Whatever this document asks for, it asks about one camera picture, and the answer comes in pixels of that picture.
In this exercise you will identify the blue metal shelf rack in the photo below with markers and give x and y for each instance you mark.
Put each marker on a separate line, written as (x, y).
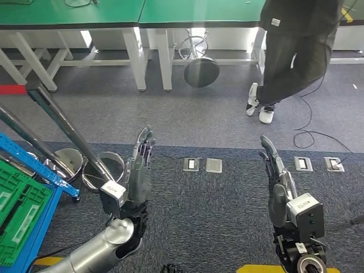
(37, 165)

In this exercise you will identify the chrome stanchion post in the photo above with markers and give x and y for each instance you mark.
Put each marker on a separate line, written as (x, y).
(28, 140)
(71, 132)

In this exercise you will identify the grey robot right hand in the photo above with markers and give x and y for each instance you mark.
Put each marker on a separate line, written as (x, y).
(277, 203)

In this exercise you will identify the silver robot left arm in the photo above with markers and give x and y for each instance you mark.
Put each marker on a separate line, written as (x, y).
(97, 252)

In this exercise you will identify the green plastic crate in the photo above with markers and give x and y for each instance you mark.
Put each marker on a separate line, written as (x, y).
(28, 203)

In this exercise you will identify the metal floor socket plate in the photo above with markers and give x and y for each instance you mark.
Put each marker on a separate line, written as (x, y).
(191, 164)
(334, 164)
(214, 165)
(303, 164)

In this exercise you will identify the black round stool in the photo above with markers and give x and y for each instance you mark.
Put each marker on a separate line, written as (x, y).
(202, 72)

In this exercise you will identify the green top white desk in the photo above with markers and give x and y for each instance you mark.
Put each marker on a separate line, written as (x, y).
(198, 11)
(71, 13)

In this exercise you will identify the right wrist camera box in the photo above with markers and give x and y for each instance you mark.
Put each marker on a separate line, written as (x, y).
(306, 220)

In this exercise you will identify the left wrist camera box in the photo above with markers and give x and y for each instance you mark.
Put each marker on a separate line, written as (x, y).
(112, 199)

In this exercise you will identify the yellow floor tape square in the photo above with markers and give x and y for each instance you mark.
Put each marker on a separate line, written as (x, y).
(256, 269)

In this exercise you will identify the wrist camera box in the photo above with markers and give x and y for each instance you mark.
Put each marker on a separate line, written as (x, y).
(112, 199)
(306, 220)

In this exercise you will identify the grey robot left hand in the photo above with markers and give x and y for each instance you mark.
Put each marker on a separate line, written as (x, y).
(137, 181)

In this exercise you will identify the person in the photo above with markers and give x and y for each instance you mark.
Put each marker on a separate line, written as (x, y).
(293, 56)

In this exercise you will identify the black robot foot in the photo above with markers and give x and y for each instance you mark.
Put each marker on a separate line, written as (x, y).
(171, 269)

